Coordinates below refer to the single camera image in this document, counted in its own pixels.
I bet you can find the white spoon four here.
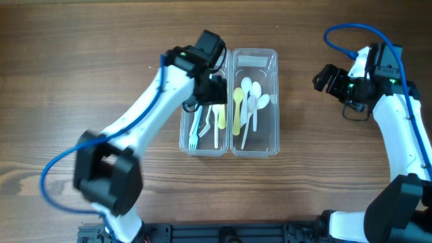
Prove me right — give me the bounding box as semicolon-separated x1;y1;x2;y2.
240;77;252;125

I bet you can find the white spoon one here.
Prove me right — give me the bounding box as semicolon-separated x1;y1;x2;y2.
250;82;262;132

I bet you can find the white spoon two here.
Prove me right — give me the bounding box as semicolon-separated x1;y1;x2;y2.
241;95;257;149

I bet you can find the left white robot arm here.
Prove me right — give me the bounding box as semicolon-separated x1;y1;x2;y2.
73;44;227;242

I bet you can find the right blue cable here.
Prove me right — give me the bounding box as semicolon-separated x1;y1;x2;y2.
323;23;432;176

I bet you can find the light blue plastic fork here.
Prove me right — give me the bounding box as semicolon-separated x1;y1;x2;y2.
188;106;203;150

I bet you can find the white spoon three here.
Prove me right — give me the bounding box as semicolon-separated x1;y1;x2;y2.
257;94;270;109

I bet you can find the yellow plastic fork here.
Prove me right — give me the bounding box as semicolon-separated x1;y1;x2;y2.
218;104;226;130

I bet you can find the clear plastic container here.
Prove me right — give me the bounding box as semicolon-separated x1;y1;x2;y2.
229;48;280;157
179;47;232;157

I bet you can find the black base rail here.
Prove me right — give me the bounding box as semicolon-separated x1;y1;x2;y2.
77;219;338;243

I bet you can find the yellow plastic spoon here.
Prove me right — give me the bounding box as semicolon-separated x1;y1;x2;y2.
232;87;244;136

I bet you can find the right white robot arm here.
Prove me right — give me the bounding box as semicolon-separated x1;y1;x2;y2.
313;64;431;243

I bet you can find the white fork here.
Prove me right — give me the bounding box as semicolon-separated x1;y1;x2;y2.
198;105;212;138
212;104;220;149
189;107;200;136

